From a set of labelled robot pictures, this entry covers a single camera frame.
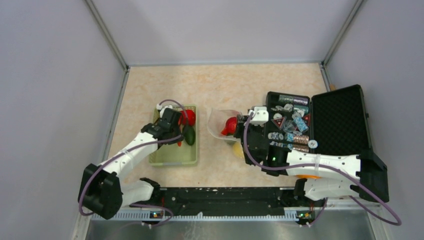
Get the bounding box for orange handled tool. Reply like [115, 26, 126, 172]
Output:
[296, 174, 322, 180]

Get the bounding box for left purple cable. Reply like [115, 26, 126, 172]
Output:
[78, 99, 190, 229]

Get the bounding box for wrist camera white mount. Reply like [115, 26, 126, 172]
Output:
[248, 106, 269, 126]
[156, 104, 174, 118]

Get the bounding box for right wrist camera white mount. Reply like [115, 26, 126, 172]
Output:
[248, 106, 269, 126]

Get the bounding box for purple cable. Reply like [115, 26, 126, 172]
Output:
[243, 110, 402, 227]
[78, 99, 190, 229]

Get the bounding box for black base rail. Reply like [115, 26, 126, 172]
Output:
[138, 187, 324, 217]

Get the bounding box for red bell pepper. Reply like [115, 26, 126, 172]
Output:
[178, 109, 196, 127]

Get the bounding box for clear polka dot zip bag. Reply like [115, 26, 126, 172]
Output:
[207, 108, 242, 151]

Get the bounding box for black case with poker chips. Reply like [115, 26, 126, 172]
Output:
[263, 84, 372, 156]

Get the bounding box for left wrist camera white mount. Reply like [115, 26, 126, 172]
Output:
[156, 104, 174, 118]

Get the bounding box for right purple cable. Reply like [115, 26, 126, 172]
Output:
[243, 110, 402, 227]

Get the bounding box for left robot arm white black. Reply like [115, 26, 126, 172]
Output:
[77, 106, 183, 220]

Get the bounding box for yellow lemon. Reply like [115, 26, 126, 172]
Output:
[232, 142, 244, 159]

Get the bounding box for dark green avocado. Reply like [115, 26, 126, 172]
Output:
[183, 125, 196, 146]

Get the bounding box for green perforated plastic basket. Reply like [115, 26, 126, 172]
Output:
[148, 105, 200, 167]

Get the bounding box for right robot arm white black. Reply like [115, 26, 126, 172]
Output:
[235, 115, 390, 206]

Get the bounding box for red apple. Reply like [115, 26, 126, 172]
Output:
[220, 116, 238, 136]

